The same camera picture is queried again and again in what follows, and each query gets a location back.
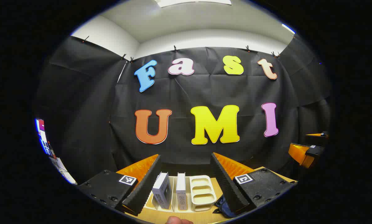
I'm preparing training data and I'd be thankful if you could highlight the white book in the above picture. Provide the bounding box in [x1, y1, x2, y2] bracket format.
[176, 173, 187, 211]

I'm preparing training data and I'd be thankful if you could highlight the grey illustrated book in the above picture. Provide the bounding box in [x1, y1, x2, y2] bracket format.
[152, 172, 173, 210]

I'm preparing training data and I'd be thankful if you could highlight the lit computer screen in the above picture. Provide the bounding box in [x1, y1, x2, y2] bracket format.
[35, 118, 53, 156]

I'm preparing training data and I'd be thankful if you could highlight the row of black cloth clips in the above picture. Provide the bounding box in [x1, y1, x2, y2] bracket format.
[82, 35, 282, 62]

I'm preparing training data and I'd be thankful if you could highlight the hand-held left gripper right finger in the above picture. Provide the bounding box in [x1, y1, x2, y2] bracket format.
[210, 152, 298, 216]

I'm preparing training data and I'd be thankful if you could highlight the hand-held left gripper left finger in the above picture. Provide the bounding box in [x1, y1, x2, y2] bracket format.
[78, 154, 162, 217]

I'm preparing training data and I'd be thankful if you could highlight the white plastic bookshelf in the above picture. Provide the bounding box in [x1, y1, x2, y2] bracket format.
[144, 175, 217, 213]

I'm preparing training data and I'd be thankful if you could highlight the blue schoolbag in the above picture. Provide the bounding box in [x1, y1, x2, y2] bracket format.
[213, 194, 236, 218]

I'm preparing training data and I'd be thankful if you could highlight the black backdrop cloth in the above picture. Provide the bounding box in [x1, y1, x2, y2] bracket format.
[34, 36, 331, 187]

